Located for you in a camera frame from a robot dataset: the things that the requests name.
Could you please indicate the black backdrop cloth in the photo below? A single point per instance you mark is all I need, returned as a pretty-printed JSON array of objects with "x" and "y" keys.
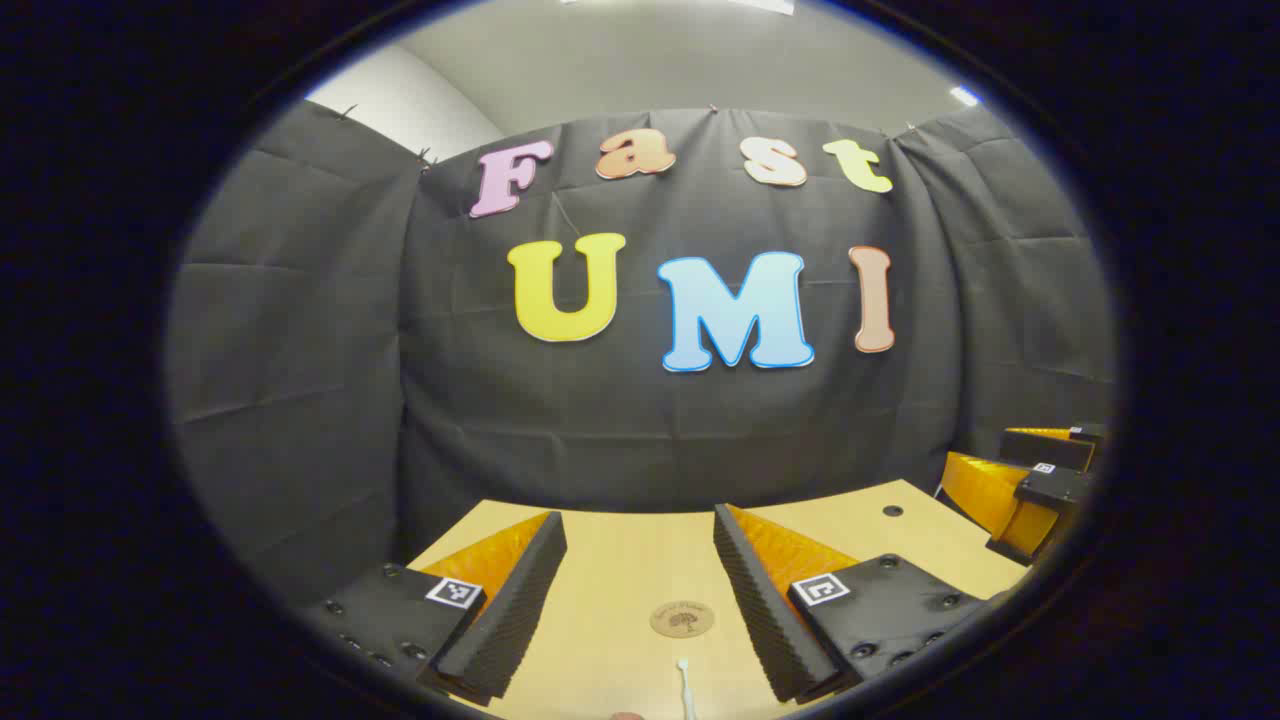
[{"x": 640, "y": 430}]

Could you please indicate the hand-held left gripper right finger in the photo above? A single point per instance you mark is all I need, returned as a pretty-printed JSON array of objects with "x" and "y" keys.
[{"x": 760, "y": 610}]

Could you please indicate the white toothbrush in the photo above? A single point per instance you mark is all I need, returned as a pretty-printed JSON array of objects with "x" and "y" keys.
[{"x": 687, "y": 690}]

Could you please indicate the round wooden coaster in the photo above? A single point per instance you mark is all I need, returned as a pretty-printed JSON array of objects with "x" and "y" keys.
[{"x": 682, "y": 619}]

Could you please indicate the light wooden desktop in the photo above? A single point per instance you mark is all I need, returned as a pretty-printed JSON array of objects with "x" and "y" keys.
[{"x": 640, "y": 560}]

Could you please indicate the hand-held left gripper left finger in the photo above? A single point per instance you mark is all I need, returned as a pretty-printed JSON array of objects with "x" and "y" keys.
[{"x": 510, "y": 620}]

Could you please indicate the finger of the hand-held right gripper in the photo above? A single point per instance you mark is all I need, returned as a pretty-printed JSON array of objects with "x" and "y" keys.
[
  {"x": 1045, "y": 450},
  {"x": 1000, "y": 495}
]

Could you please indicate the ceiling light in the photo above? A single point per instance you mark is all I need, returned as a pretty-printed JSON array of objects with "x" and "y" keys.
[
  {"x": 765, "y": 5},
  {"x": 965, "y": 96}
]

